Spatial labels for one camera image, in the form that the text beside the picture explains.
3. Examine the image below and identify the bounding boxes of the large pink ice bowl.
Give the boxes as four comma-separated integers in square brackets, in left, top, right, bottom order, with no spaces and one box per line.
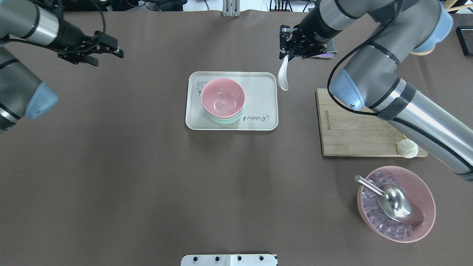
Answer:
[357,166,436,243]

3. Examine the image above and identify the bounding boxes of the grey folded cloth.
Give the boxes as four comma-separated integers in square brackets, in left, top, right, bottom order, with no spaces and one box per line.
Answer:
[314,39,338,59]

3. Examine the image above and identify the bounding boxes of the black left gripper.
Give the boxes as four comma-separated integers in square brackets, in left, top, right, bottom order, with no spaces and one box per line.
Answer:
[55,20,125,66]

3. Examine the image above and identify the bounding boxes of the small pink bowl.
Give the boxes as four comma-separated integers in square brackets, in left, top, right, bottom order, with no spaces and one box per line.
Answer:
[201,78,246,119]

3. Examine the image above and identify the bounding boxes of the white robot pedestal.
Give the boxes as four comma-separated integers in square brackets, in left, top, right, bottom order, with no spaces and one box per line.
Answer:
[180,254,278,266]

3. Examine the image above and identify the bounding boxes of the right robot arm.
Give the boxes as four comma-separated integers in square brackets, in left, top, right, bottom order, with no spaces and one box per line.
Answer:
[279,0,473,181]

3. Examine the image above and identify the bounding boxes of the wooden mug tree stand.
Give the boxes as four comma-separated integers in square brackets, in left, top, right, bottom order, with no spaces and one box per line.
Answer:
[410,0,473,56]

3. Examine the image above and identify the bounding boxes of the metal scoop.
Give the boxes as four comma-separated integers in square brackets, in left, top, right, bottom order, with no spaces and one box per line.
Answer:
[354,175,424,226]

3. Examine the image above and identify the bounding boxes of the green stacked bowls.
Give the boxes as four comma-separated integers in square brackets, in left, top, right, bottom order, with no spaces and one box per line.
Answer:
[207,105,246,125]

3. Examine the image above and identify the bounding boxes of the aluminium frame post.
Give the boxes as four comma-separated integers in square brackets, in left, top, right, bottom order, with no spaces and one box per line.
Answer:
[222,0,241,17]

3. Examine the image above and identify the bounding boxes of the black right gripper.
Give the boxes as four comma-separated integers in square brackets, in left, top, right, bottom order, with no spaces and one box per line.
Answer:
[279,10,341,62]

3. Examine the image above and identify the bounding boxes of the cream rabbit tray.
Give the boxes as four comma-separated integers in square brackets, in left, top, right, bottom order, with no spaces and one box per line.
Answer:
[185,71,279,131]

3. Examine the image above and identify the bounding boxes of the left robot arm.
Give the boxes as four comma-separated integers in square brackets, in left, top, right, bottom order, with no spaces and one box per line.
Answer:
[0,0,124,132]

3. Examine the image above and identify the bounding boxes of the white garlic bulb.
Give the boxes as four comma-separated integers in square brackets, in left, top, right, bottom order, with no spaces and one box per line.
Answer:
[396,134,419,158]

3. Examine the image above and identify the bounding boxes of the white ceramic spoon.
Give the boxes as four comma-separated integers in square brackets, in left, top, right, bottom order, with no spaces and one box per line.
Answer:
[277,57,289,91]

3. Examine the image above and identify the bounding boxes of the wooden cutting board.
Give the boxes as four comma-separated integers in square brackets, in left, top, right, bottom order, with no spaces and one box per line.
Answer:
[315,88,428,157]

